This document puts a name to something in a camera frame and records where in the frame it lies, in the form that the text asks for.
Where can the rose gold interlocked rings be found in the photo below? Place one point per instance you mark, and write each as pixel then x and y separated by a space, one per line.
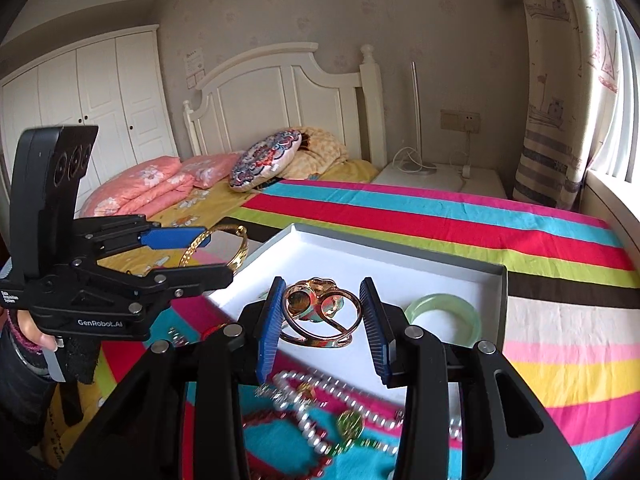
pixel 320 307

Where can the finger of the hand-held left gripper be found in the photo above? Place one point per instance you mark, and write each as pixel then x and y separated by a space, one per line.
pixel 172 238
pixel 200 280

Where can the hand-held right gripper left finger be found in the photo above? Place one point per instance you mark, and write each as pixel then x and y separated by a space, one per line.
pixel 269 332

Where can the window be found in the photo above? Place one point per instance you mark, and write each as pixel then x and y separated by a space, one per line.
pixel 620 125

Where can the pink floral quilt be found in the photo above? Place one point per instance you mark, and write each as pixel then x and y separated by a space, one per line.
pixel 135 185

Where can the ship print curtain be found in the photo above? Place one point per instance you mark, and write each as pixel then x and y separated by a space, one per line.
pixel 555 110

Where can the white nightstand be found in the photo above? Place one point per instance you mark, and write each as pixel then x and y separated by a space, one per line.
pixel 435 180

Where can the white floor lamp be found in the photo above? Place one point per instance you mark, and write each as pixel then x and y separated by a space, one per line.
pixel 415 110

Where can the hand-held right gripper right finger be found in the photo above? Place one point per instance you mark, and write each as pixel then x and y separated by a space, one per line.
pixel 372 332

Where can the wall socket panel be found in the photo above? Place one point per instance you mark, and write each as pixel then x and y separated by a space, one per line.
pixel 460 121

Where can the white wardrobe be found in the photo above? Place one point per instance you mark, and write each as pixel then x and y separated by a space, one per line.
pixel 95 95

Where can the green gem pendant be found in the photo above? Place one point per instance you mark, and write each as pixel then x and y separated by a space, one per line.
pixel 350 425

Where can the striped blanket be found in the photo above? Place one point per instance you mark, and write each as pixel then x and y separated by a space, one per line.
pixel 450 220

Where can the green jade bangle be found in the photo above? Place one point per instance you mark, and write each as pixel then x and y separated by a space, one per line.
pixel 467 320

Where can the paper wall notice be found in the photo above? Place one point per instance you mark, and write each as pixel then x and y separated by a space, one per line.
pixel 194 67

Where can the pink floral pillow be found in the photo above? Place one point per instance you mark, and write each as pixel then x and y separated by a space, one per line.
pixel 212 167

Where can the gold bangle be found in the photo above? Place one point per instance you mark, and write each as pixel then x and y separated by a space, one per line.
pixel 240 257

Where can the round patterned cushion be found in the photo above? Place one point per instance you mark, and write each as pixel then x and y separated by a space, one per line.
pixel 265 160

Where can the person's left hand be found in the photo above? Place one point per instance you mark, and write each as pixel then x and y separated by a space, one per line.
pixel 35 335

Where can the orange checkered blanket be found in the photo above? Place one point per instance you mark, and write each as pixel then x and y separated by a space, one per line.
pixel 320 152

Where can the white headboard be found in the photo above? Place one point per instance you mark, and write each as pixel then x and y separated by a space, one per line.
pixel 275 100

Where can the grey cardboard box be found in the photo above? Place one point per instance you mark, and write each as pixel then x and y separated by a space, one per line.
pixel 325 260

